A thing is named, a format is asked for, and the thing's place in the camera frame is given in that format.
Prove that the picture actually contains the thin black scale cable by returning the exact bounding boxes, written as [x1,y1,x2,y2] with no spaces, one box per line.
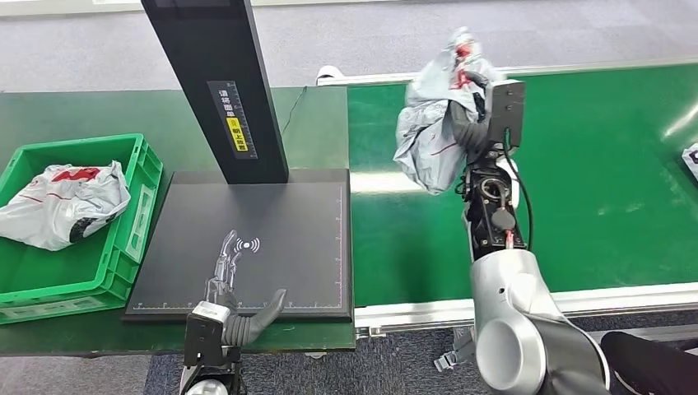
[280,86,308,138]

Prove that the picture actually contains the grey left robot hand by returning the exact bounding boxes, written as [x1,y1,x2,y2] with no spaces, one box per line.
[204,229,288,348]

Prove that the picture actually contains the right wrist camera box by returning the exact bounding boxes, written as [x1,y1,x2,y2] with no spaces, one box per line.
[484,78,527,152]

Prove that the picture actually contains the green plastic basket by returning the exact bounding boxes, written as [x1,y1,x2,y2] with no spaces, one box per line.
[0,132,164,327]

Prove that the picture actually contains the aluminium conveyor frame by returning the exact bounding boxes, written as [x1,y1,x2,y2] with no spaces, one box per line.
[316,54,698,342]

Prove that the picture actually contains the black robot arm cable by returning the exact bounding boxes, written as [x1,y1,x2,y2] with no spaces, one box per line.
[500,127,534,253]

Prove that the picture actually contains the grey courier bag, black marks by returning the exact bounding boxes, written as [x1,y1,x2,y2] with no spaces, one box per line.
[0,160,133,253]

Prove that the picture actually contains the person's leg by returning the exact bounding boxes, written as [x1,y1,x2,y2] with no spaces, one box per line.
[598,331,698,395]

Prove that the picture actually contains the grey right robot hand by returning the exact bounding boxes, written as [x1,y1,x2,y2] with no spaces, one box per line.
[449,69,492,165]

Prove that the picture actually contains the white courier bag, black logo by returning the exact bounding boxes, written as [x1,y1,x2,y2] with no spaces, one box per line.
[682,142,698,183]

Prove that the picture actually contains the black weighing scale with column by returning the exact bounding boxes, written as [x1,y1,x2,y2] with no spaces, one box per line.
[120,0,355,323]

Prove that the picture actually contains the grey courier bag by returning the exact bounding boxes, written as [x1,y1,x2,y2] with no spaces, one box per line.
[0,160,133,253]
[392,26,506,196]

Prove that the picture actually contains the green conveyor belt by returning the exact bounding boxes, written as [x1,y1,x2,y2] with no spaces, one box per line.
[347,63,698,309]

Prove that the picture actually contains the white conveyor roller end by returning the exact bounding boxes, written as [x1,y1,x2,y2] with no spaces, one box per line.
[315,64,345,87]

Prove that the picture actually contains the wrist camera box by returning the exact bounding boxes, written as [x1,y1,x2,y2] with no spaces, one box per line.
[183,300,235,368]
[484,78,527,152]

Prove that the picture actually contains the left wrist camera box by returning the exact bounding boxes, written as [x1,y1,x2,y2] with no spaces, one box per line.
[183,300,235,368]

